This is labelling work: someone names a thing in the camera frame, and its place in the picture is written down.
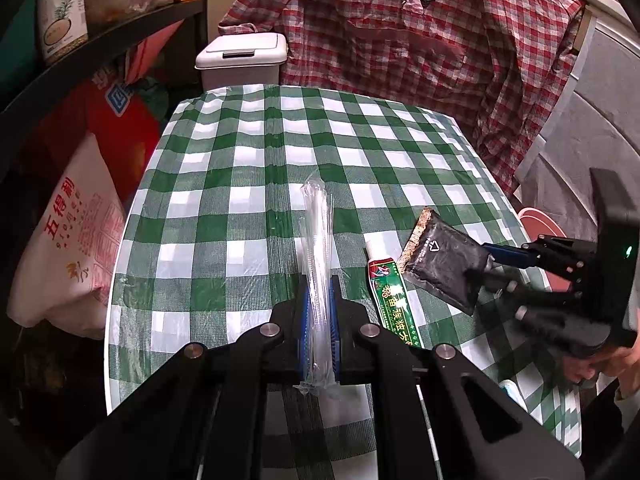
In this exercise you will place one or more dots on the person's right hand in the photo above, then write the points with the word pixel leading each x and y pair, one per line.
pixel 615 360

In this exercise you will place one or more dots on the green plastic bag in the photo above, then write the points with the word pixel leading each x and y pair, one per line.
pixel 152 100

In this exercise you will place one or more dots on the toothpaste tube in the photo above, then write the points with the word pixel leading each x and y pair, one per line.
pixel 392 300

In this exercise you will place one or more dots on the teal plastic container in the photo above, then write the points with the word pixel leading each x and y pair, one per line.
pixel 20 50

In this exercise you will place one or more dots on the black foil packet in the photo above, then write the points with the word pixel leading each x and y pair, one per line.
pixel 440 260

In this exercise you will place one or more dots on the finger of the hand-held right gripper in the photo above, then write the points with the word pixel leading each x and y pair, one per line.
pixel 500 284
pixel 505 256

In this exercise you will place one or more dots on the white trash bin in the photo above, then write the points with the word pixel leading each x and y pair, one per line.
pixel 240 60

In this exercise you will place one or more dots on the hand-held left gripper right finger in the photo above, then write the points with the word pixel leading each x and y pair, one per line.
pixel 336 330

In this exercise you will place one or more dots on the white flour sack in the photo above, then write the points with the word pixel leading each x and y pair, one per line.
pixel 65 260

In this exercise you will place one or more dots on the clear plastic wrapper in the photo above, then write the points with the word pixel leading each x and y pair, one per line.
pixel 317 260

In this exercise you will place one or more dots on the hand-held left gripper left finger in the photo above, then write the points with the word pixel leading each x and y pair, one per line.
pixel 301 330

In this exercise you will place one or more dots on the coconut print package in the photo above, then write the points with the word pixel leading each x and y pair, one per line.
pixel 62 20

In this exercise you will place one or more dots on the green checked tablecloth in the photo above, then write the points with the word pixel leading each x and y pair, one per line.
pixel 250 160

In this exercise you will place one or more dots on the red sack with blue label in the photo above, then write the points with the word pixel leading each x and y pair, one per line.
pixel 115 140

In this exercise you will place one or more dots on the red plaid shirt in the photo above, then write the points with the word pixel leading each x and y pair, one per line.
pixel 400 60

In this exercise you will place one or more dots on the black shelf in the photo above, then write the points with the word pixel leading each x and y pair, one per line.
pixel 125 30

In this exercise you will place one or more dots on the pink-red bag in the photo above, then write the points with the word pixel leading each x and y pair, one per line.
pixel 150 50

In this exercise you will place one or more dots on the grey fabric panel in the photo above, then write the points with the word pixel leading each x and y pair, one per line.
pixel 590 125

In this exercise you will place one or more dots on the pink plastic basin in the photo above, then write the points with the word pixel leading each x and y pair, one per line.
pixel 537 222

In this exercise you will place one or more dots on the person's right forearm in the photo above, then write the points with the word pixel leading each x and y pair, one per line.
pixel 627 405

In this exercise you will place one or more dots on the blue face mask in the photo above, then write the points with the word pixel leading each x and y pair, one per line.
pixel 512 392

